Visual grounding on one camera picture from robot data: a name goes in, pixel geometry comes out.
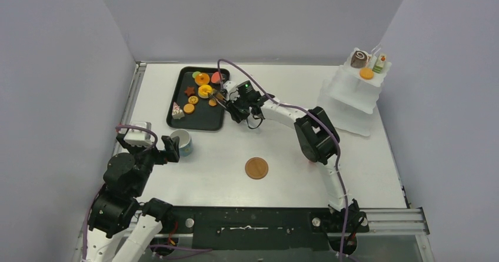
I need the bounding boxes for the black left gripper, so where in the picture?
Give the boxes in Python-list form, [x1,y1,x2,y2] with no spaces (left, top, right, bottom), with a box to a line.
[121,132,179,195]

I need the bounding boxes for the metal serving tongs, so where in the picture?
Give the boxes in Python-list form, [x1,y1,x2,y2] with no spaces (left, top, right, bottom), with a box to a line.
[209,89,225,107]

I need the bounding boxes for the chocolate swirl roll cake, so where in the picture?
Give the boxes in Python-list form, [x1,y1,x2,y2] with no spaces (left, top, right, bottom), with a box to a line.
[350,50,371,69]

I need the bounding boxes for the orange macaron sandwich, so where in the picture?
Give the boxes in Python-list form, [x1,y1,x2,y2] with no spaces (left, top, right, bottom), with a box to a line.
[359,68,374,80]

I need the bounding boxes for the green layered cake slice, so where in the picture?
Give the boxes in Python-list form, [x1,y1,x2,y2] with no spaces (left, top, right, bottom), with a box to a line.
[372,53,387,74]

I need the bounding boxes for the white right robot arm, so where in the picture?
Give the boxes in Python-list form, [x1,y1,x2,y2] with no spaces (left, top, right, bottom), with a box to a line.
[221,80,354,231]

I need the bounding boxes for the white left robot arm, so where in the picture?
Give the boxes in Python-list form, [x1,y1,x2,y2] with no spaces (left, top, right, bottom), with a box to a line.
[81,133,180,261]

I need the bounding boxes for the blue patterned ceramic cup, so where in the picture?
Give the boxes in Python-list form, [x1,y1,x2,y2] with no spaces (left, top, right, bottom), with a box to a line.
[170,129,193,157]

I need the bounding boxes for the pink strawberry cake slice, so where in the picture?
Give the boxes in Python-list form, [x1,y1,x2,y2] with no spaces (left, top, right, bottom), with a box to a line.
[211,71,224,84]

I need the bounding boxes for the yellow fruit tart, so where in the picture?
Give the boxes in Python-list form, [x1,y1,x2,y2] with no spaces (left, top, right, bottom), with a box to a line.
[198,84,213,99]

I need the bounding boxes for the plain orange round cookie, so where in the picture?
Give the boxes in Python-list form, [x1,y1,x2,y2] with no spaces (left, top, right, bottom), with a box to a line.
[183,103,195,114]

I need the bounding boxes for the black serving tray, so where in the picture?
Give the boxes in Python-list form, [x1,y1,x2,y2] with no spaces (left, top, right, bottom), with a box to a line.
[166,67,224,131]

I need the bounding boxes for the small patterned orange cookie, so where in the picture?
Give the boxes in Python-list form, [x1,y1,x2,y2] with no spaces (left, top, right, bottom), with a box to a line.
[188,95,199,105]

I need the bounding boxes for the brown star cookie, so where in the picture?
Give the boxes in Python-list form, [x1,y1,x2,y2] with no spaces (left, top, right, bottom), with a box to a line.
[184,87,196,97]

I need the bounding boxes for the near round wooden coaster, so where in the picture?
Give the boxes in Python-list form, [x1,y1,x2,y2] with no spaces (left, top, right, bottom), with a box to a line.
[245,157,269,180]

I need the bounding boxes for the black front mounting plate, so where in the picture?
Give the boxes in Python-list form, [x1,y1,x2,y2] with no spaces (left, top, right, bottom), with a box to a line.
[154,206,370,251]

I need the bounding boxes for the white three-tier dessert stand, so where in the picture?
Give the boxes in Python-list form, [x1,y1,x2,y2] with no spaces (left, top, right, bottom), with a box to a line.
[318,45,392,137]

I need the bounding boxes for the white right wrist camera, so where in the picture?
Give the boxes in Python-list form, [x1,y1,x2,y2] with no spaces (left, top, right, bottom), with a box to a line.
[224,81,238,97]

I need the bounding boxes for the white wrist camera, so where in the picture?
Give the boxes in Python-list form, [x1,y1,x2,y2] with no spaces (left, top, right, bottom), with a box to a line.
[224,81,238,97]
[122,121,154,148]

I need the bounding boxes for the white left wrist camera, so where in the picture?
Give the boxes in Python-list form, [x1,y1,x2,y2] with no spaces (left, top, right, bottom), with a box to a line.
[122,121,154,148]

